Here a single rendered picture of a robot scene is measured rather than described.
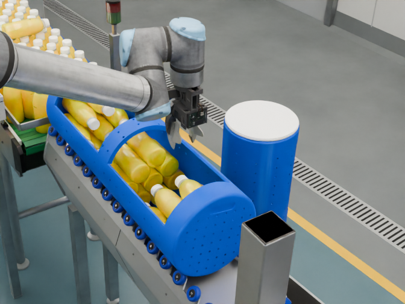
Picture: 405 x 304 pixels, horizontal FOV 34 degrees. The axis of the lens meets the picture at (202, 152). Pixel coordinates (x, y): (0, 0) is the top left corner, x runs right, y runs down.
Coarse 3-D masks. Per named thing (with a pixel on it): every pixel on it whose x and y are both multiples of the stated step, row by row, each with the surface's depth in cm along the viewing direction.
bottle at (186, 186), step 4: (184, 180) 196; (188, 180) 195; (192, 180) 195; (180, 184) 197; (184, 184) 194; (188, 184) 193; (192, 184) 193; (196, 184) 193; (200, 184) 194; (180, 188) 194; (184, 188) 193; (188, 188) 192; (192, 188) 191; (196, 188) 191; (180, 192) 194; (184, 192) 192; (188, 192) 191; (184, 196) 192
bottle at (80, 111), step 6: (66, 102) 238; (72, 102) 236; (78, 102) 235; (84, 102) 236; (66, 108) 238; (72, 108) 235; (78, 108) 233; (84, 108) 232; (90, 108) 233; (72, 114) 235; (78, 114) 231; (84, 114) 230; (90, 114) 231; (78, 120) 232; (84, 120) 230; (84, 126) 232
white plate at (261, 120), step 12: (240, 108) 257; (252, 108) 258; (264, 108) 258; (276, 108) 258; (228, 120) 250; (240, 120) 250; (252, 120) 250; (264, 120) 251; (276, 120) 251; (288, 120) 251; (240, 132) 243; (252, 132) 244; (264, 132) 244; (276, 132) 244; (288, 132) 244
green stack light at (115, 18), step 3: (120, 12) 286; (108, 15) 285; (111, 15) 285; (114, 15) 285; (117, 15) 285; (120, 15) 287; (108, 18) 286; (111, 18) 286; (114, 18) 286; (117, 18) 286; (120, 18) 288; (108, 21) 287; (111, 21) 286; (114, 21) 286; (117, 21) 287; (120, 21) 288
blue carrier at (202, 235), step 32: (64, 128) 228; (128, 128) 207; (160, 128) 212; (96, 160) 211; (192, 160) 216; (128, 192) 197; (192, 192) 182; (224, 192) 182; (160, 224) 185; (192, 224) 179; (224, 224) 187; (192, 256) 186; (224, 256) 195
